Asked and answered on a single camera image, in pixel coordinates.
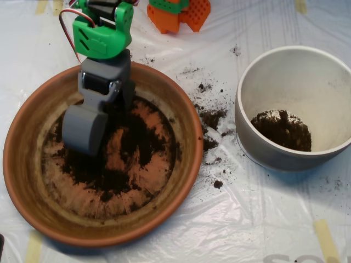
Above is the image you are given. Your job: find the dark soil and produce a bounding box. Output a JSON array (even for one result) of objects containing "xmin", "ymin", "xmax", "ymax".
[
  {"xmin": 48, "ymin": 95, "xmax": 182, "ymax": 217},
  {"xmin": 250, "ymin": 108, "xmax": 313, "ymax": 153}
]

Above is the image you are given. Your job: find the terracotta saucer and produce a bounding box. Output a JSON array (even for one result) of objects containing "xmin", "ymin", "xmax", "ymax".
[{"xmin": 2, "ymin": 60, "xmax": 204, "ymax": 249}]

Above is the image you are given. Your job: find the spilled soil pile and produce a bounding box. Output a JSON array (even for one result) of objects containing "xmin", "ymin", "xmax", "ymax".
[{"xmin": 193, "ymin": 102, "xmax": 230, "ymax": 153}]

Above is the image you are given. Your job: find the white ceramic pot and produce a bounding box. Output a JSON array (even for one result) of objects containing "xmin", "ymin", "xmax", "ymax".
[{"xmin": 234, "ymin": 45, "xmax": 351, "ymax": 172}]

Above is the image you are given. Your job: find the clear plastic cover sheet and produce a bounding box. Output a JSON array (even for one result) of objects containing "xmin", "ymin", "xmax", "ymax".
[{"xmin": 0, "ymin": 0, "xmax": 351, "ymax": 263}]

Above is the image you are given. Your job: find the red white servo cable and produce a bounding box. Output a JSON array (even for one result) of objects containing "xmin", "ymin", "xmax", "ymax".
[{"xmin": 59, "ymin": 9, "xmax": 97, "ymax": 66}]

